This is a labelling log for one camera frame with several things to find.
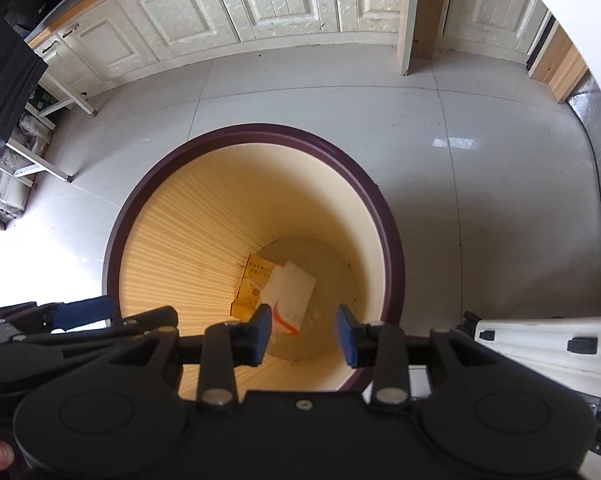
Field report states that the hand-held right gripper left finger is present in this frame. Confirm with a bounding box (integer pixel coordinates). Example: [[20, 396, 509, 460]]
[[108, 304, 274, 409]]

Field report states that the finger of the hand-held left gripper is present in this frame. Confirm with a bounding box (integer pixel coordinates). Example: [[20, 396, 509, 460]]
[[55, 306, 179, 356], [0, 296, 117, 334]]

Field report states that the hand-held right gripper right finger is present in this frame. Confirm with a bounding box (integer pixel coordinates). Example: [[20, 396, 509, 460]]
[[336, 304, 515, 407]]

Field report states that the yellow cardboard box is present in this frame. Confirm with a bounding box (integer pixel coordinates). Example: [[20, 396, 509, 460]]
[[230, 254, 281, 321]]

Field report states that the beige bin with brown rim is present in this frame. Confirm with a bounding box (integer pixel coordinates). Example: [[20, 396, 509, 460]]
[[106, 124, 405, 393]]

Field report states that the plastic wrapped bundle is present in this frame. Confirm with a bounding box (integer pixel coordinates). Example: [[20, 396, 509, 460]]
[[0, 110, 56, 221]]

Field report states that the white hard-shell suitcase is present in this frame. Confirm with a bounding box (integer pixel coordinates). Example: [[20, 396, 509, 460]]
[[463, 310, 601, 461]]

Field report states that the green box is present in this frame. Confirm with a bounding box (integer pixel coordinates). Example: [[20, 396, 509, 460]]
[[28, 85, 61, 117]]

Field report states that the folding chair with bag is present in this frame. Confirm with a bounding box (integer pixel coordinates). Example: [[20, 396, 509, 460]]
[[0, 2, 50, 148]]

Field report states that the cream panelled low cabinet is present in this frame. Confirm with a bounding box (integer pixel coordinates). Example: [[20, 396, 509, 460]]
[[28, 0, 553, 98]]

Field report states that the white table with wooden legs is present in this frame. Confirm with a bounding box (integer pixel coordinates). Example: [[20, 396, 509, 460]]
[[397, 0, 601, 126]]

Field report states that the white folding table frame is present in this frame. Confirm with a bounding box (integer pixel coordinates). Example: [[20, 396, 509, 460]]
[[0, 72, 98, 183]]

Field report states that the black floor cable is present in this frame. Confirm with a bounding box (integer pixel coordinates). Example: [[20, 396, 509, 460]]
[[583, 120, 601, 311]]

